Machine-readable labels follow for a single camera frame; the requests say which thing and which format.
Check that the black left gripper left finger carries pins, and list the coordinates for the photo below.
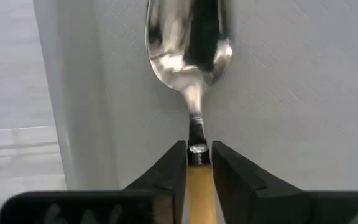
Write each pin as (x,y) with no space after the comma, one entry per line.
(154,202)

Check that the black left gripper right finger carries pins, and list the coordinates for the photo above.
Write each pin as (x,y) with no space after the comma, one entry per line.
(253,193)

